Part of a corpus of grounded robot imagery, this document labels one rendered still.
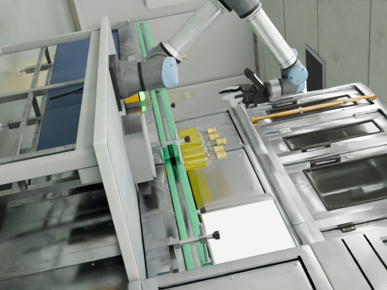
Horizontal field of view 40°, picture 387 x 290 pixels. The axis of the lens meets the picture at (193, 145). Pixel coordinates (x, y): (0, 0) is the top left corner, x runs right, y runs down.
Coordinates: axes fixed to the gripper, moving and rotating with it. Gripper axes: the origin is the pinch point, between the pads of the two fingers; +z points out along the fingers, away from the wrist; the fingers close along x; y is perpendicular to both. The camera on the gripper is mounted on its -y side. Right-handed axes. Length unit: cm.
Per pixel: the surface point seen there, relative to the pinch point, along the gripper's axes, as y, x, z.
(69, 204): 45, 6, 77
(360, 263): 5, -102, -16
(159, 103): 17.2, 35.9, 26.6
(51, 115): 17, 46, 81
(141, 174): 13.7, -26.4, 39.6
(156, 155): 18.1, -8.1, 32.6
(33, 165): -32, -80, 63
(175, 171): 25.5, -12.6, 26.1
